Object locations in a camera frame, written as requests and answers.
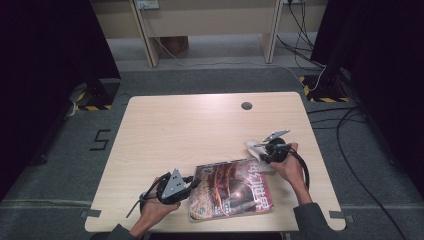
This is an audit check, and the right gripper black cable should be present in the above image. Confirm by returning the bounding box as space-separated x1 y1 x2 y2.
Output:
288 148 311 189

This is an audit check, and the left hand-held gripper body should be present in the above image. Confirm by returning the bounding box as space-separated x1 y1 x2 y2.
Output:
156 168 194 205

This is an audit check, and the person's left hand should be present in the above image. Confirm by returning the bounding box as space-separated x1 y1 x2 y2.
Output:
137 177 182 230

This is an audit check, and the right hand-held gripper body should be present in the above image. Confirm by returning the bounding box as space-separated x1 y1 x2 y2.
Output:
262 129 291 165

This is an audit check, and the black curtain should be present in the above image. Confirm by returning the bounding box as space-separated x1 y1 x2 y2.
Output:
0 0 122 203
311 0 424 198

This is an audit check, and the beige wooden desk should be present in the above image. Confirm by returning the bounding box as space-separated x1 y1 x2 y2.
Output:
89 0 329 69

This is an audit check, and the grey tape piece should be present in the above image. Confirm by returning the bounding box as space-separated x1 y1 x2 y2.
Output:
329 210 354 224
80 208 102 219

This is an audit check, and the bundle of black cables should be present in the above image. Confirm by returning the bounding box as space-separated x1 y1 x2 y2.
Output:
275 0 327 70

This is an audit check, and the white power socket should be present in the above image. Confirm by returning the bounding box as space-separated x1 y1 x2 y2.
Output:
135 0 160 10

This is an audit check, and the black stand base hazard tape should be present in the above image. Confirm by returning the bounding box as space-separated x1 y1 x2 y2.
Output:
298 64 351 104
68 78 122 113

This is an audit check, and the white textured cloth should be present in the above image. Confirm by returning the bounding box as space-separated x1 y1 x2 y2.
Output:
245 139 278 174

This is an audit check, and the long black floor cable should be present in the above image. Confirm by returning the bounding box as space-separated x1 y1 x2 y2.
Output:
335 105 406 240

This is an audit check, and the glossy red purple magazine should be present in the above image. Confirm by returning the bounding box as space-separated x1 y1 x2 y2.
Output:
188 158 274 223

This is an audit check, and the person's right hand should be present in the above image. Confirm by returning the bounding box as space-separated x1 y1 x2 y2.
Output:
269 142 306 192

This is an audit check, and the long white cable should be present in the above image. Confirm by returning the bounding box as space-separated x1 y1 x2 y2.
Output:
141 8 328 93

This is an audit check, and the short black floor cable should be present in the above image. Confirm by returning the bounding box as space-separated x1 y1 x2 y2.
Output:
309 116 368 131
306 106 359 115

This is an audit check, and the brown cardboard box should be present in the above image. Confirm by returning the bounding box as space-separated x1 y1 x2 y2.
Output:
159 35 190 56

